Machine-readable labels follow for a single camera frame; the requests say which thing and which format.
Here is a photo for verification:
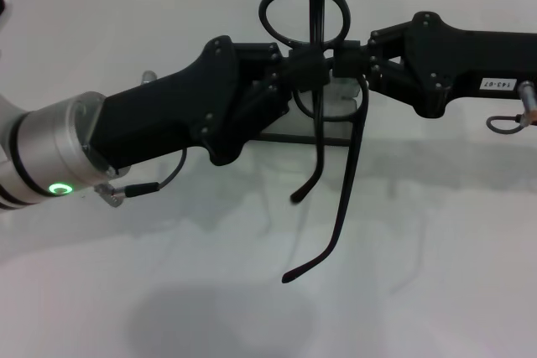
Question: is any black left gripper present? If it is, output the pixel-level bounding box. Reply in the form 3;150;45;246
86;36;332;167

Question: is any left gripper cable with plug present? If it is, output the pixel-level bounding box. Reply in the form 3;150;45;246
94;147;189;209

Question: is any black glasses case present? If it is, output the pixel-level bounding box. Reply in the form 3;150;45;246
256;75;366;146

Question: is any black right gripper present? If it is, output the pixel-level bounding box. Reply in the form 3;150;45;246
332;11;537;119

